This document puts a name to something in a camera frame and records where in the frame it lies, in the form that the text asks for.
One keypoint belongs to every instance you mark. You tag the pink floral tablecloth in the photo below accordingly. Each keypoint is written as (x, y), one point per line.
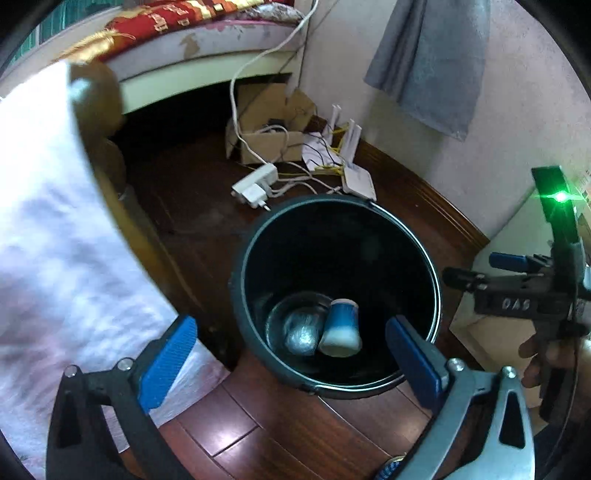
(72, 290)

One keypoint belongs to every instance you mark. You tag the white power strip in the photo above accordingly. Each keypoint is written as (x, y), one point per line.
(255, 188)

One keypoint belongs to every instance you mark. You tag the grey curtain right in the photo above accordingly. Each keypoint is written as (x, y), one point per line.
(431, 61)

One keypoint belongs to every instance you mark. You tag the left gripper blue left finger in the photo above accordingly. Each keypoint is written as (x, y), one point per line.
(80, 444)

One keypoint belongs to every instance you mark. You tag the black plastic trash bucket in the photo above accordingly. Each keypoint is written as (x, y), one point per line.
(310, 251)

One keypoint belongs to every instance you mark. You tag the clear plastic bag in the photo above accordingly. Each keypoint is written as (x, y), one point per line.
(302, 330)

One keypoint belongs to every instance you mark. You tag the white cabinet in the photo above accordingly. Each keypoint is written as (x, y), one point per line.
(559, 385)

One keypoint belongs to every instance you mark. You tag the cardboard box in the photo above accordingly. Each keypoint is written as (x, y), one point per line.
(271, 122)

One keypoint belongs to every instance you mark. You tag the wooden table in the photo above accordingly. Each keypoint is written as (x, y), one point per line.
(164, 176)

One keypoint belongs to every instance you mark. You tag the red yellow patterned blanket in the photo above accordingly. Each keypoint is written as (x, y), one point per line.
(137, 25)

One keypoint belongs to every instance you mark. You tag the person right hand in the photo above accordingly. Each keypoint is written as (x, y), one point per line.
(559, 354)

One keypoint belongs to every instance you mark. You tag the bed with white frame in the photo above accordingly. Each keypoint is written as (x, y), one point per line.
(200, 56)

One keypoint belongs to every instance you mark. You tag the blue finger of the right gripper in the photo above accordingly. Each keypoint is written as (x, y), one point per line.
(471, 281)
(519, 263)

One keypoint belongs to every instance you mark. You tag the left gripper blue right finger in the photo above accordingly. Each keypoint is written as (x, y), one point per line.
(504, 442)

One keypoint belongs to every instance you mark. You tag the white wifi router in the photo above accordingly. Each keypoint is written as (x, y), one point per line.
(333, 151)

